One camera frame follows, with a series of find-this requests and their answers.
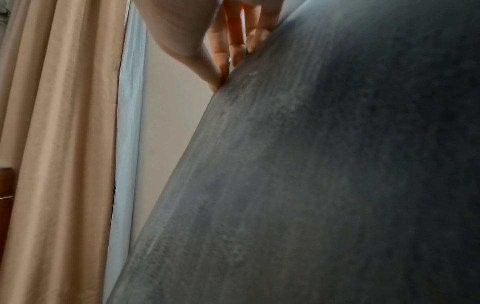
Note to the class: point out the white sheer curtain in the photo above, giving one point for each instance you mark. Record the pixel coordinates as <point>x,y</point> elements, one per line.
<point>129,133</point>

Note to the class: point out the brown wooden furniture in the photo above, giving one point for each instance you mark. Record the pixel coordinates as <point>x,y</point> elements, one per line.
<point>5,202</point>

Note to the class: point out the beige curtain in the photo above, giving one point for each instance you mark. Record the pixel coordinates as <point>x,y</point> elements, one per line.
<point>60,133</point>

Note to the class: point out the person's right hand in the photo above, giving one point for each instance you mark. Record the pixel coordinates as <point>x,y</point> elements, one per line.
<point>180,26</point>

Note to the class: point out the dark grey jeans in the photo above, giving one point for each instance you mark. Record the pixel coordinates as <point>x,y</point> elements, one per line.
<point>318,178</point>

